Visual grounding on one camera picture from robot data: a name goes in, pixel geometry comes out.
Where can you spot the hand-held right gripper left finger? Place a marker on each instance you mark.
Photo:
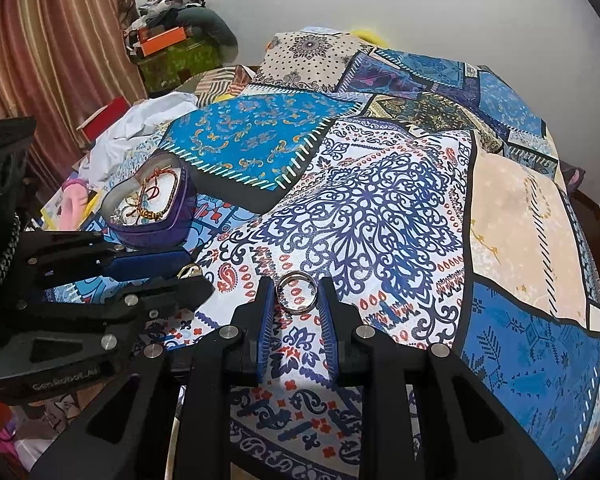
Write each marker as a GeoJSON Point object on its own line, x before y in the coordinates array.
{"type": "Point", "coordinates": [264, 325]}

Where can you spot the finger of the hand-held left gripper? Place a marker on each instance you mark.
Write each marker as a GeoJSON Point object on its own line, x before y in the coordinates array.
{"type": "Point", "coordinates": [145, 264]}
{"type": "Point", "coordinates": [170, 295]}

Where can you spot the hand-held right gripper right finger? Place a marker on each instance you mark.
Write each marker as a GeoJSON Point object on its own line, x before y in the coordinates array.
{"type": "Point", "coordinates": [329, 330]}

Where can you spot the small gold jewelry piece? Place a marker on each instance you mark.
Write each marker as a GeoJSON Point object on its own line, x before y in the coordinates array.
{"type": "Point", "coordinates": [190, 271]}

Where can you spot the purple heart-shaped jewelry box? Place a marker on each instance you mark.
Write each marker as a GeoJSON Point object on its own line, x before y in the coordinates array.
{"type": "Point", "coordinates": [155, 232]}

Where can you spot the pink soft object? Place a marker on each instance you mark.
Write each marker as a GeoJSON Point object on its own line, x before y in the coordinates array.
{"type": "Point", "coordinates": [77, 202]}

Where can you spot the red cardboard box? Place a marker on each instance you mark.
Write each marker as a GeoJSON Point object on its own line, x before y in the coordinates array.
{"type": "Point", "coordinates": [102, 117]}

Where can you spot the striped brown curtain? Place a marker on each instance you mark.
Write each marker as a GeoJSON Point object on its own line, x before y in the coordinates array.
{"type": "Point", "coordinates": [55, 60]}

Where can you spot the white cloth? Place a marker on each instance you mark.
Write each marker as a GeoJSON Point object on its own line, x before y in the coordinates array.
{"type": "Point", "coordinates": [130, 130]}

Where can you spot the blue patchwork printed blanket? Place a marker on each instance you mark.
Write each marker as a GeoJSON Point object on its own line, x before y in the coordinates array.
{"type": "Point", "coordinates": [380, 185]}

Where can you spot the orange striped cloth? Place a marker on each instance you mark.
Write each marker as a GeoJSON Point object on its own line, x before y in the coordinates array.
{"type": "Point", "coordinates": [220, 85]}

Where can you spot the green patterned cloth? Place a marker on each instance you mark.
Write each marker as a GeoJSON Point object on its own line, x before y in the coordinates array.
{"type": "Point", "coordinates": [180, 67]}

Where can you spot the orange box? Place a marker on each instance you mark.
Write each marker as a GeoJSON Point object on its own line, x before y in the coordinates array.
{"type": "Point", "coordinates": [162, 40]}

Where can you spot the pile of clothes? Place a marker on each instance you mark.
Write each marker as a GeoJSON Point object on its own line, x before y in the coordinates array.
{"type": "Point", "coordinates": [160, 10]}

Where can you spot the purple floor bag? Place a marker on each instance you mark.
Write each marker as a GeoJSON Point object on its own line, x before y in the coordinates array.
{"type": "Point", "coordinates": [574, 177]}

